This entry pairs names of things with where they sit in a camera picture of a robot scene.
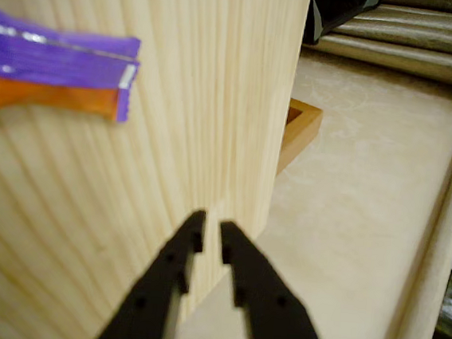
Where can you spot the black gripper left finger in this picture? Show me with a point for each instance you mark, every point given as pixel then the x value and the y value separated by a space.
pixel 149 302

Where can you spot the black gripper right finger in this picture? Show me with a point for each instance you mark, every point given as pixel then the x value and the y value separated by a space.
pixel 275 326

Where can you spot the purple orange candy bar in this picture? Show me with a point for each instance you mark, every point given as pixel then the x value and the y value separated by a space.
pixel 60 65

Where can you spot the shiny black object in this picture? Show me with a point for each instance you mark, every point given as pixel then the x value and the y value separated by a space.
pixel 337 8

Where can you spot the light brown wooden frame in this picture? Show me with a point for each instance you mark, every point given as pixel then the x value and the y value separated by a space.
pixel 303 137

